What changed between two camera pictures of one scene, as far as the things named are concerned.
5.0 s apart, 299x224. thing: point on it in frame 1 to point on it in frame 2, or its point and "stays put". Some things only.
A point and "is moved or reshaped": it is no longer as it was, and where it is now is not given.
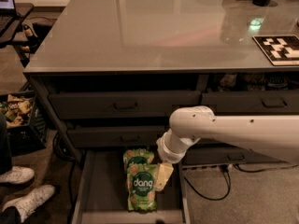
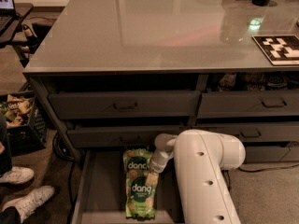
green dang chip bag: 141,188 is moved or reshaped
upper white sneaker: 18,175 stays put
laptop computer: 7,10 stays put
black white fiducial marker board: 281,49 stays put
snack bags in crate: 16,111 stays put
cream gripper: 165,152 to 156,166
